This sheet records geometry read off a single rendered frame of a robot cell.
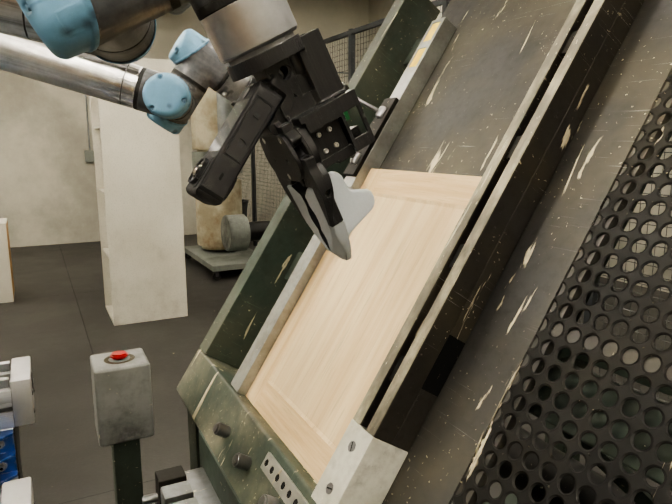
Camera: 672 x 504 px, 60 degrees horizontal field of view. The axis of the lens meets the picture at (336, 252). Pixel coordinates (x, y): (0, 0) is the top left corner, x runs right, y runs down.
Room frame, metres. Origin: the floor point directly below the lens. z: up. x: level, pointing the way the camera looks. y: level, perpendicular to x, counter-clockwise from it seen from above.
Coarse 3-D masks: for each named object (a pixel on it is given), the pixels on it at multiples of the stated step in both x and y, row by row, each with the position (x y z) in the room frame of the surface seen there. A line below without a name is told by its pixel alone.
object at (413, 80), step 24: (432, 24) 1.42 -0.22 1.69; (432, 48) 1.37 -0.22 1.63; (408, 72) 1.38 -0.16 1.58; (408, 96) 1.35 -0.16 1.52; (384, 144) 1.32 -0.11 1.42; (312, 240) 1.28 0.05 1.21; (312, 264) 1.24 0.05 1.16; (288, 288) 1.24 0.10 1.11; (288, 312) 1.21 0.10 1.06; (264, 336) 1.20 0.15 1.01; (264, 360) 1.19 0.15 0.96; (240, 384) 1.17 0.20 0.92
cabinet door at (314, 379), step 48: (384, 192) 1.20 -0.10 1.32; (432, 192) 1.06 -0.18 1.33; (384, 240) 1.10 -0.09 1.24; (432, 240) 0.98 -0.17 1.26; (336, 288) 1.14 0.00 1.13; (384, 288) 1.01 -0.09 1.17; (288, 336) 1.17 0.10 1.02; (336, 336) 1.04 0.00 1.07; (384, 336) 0.93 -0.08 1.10; (288, 384) 1.07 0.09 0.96; (336, 384) 0.96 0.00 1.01; (288, 432) 0.98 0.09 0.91; (336, 432) 0.88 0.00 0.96
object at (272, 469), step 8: (272, 456) 0.91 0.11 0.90; (264, 464) 0.91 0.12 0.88; (272, 464) 0.90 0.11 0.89; (264, 472) 0.90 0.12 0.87; (272, 472) 0.88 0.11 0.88; (280, 472) 0.87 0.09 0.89; (272, 480) 0.87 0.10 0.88; (280, 480) 0.86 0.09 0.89; (288, 480) 0.84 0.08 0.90; (280, 488) 0.84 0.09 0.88; (288, 488) 0.83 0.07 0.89; (296, 488) 0.82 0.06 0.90; (280, 496) 0.83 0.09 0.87; (288, 496) 0.82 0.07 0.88; (296, 496) 0.81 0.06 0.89
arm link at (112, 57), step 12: (0, 0) 0.56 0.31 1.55; (12, 0) 0.56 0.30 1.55; (0, 12) 0.57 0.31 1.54; (12, 12) 0.57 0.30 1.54; (0, 24) 0.58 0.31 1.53; (12, 24) 0.58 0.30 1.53; (24, 24) 0.58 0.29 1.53; (156, 24) 0.64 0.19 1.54; (24, 36) 0.59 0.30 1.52; (36, 36) 0.59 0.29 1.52; (144, 36) 0.58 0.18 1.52; (132, 48) 0.58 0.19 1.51; (144, 48) 0.62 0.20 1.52; (108, 60) 0.64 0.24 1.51; (120, 60) 0.63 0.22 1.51; (132, 60) 0.64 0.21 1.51
